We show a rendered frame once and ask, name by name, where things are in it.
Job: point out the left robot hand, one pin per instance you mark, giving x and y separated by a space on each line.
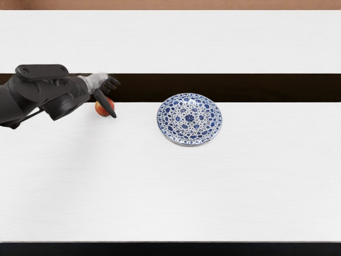
99 80

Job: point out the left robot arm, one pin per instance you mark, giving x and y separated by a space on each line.
40 90

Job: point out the blue white patterned plate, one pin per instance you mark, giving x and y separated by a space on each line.
189 119

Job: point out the red yellow apple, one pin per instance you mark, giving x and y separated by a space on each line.
101 111

